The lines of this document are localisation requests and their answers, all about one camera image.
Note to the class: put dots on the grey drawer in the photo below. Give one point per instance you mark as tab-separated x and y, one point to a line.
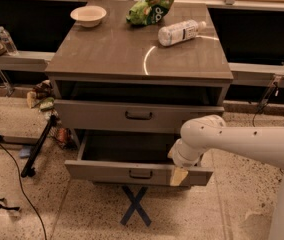
124	157
130	117

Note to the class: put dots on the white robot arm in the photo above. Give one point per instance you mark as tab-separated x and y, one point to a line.
264	144

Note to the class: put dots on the grey drawer cabinet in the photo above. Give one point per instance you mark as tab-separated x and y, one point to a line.
118	62

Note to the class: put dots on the grey top drawer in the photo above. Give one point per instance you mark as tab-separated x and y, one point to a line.
130	117

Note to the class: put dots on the blue tape cross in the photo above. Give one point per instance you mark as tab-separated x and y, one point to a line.
135	206

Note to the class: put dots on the clear plastic water bottle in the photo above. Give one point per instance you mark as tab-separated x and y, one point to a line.
180	32

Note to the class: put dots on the pile of snack packages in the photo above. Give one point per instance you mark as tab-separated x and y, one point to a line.
41	96

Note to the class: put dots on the black tripod leg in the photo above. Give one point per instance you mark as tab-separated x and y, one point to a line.
28	170

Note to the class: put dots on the green chip bag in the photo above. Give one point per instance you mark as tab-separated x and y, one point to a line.
148	12

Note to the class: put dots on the blue sponge on floor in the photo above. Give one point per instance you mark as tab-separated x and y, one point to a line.
25	152

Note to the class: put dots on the white bowl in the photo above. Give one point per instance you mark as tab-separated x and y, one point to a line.
88	16

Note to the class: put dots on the small water bottle on ledge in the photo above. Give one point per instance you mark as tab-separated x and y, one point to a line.
8	41

